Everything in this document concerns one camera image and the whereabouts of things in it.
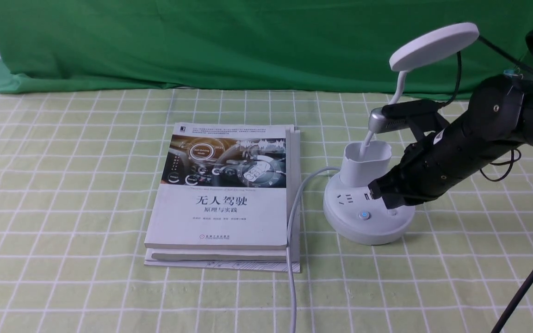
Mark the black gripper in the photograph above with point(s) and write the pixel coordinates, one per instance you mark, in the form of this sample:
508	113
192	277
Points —
425	176

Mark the white desk lamp with sockets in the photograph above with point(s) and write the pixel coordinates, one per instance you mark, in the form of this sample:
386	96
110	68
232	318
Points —
347	204

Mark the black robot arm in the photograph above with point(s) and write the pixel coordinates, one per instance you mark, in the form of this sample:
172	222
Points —
499	118

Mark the middle white book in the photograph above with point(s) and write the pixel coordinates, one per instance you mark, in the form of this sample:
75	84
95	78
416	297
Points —
220	255

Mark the bottom thin white book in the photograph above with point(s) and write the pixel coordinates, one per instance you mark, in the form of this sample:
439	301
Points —
224	265

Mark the green backdrop cloth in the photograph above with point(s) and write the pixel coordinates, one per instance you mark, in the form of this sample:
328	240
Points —
310	45

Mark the top book autonomous driving cover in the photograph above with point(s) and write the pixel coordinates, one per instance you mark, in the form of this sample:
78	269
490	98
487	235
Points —
222	194

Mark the teal binder clip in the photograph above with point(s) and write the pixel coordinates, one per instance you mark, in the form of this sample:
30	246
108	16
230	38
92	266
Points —
514	73

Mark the green checked tablecloth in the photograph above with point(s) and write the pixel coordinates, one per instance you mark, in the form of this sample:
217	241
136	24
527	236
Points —
78	179

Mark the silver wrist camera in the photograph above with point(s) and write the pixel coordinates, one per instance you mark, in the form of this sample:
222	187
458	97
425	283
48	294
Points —
419	116

